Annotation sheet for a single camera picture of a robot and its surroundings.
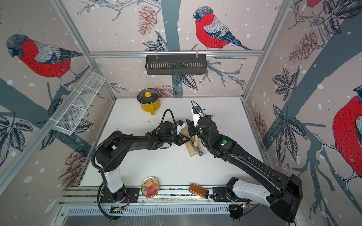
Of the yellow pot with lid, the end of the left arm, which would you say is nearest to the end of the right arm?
the end of the left arm

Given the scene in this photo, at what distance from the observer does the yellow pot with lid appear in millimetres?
1047

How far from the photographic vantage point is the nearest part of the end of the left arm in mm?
747

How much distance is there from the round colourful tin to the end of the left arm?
227 millimetres

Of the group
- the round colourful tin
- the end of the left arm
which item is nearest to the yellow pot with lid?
the end of the left arm

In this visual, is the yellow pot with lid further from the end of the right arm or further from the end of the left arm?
the end of the right arm

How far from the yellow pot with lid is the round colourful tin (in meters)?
0.48

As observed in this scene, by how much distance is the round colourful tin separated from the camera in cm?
73

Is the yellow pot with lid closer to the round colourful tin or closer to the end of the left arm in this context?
the end of the left arm

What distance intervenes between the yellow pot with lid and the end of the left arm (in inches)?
12.2
